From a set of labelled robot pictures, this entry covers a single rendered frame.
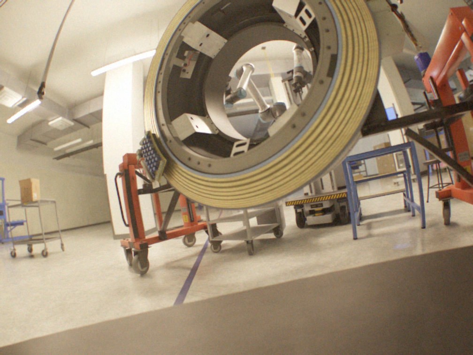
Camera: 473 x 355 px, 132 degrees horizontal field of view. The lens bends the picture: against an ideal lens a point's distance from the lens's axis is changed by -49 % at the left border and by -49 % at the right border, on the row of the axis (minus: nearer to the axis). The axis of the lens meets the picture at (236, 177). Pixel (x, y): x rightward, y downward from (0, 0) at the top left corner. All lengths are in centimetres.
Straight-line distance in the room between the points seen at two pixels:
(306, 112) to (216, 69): 99
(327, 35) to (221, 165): 70
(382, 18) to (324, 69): 42
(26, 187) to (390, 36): 425
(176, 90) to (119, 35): 375
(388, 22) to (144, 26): 448
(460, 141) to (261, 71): 522
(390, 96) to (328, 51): 531
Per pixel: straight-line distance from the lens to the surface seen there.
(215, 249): 187
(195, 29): 150
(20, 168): 1037
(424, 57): 155
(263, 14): 142
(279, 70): 601
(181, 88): 152
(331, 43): 83
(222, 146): 122
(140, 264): 163
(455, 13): 100
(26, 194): 386
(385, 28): 100
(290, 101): 255
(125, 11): 464
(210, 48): 154
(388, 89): 611
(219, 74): 162
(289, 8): 114
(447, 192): 152
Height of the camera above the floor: 49
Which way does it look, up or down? 5 degrees up
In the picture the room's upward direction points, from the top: 10 degrees counter-clockwise
